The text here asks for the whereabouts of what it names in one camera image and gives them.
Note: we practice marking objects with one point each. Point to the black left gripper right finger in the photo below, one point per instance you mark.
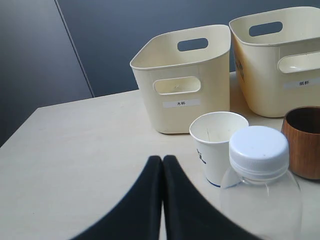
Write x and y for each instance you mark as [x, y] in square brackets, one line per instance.
[188, 215]

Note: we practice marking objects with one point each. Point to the white paper cup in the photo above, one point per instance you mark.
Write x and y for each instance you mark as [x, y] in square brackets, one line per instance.
[211, 133]

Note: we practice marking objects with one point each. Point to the cream bin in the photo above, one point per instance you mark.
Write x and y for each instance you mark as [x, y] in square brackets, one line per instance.
[184, 74]
[277, 59]

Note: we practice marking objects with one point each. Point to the cream bin middle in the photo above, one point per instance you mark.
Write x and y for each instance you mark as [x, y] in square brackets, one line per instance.
[277, 59]

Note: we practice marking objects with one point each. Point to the cream bin left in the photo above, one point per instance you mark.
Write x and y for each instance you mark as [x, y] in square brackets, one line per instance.
[184, 74]

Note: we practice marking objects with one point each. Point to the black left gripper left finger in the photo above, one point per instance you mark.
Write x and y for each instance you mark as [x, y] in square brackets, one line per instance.
[138, 215]

